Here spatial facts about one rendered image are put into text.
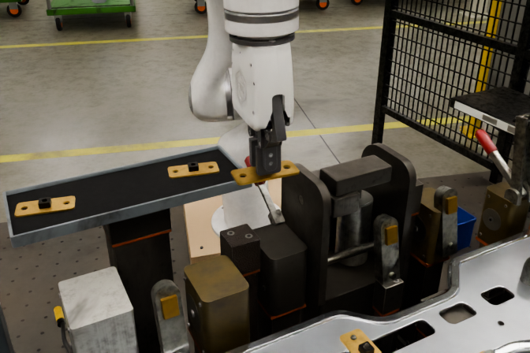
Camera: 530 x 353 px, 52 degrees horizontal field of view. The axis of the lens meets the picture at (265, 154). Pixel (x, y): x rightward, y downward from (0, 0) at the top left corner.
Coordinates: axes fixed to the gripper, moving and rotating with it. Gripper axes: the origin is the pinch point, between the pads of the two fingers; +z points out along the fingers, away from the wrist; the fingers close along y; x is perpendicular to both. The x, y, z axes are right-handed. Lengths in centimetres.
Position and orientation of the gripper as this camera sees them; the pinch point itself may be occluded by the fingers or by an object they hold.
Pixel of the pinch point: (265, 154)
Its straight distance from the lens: 69.0
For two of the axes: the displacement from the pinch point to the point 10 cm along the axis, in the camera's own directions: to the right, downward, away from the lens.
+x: 9.4, -1.7, 2.9
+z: 0.2, 8.9, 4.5
